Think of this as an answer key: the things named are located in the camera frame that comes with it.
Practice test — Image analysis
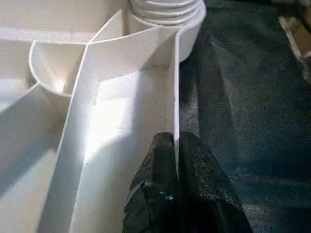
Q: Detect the white plastic table top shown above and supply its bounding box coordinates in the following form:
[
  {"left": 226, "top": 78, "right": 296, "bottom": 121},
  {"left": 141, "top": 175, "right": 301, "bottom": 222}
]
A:
[{"left": 0, "top": 0, "right": 207, "bottom": 233}]

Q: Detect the white plastic table leg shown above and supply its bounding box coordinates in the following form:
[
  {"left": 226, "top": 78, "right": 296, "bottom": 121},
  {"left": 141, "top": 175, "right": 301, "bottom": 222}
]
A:
[{"left": 131, "top": 0, "right": 206, "bottom": 26}]

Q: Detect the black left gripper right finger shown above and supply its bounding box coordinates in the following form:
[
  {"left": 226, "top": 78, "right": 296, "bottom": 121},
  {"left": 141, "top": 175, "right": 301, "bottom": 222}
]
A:
[{"left": 178, "top": 132, "right": 253, "bottom": 233}]

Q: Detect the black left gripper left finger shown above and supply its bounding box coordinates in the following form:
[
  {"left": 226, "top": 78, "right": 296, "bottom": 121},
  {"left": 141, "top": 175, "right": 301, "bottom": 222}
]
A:
[{"left": 123, "top": 132, "right": 180, "bottom": 233}]

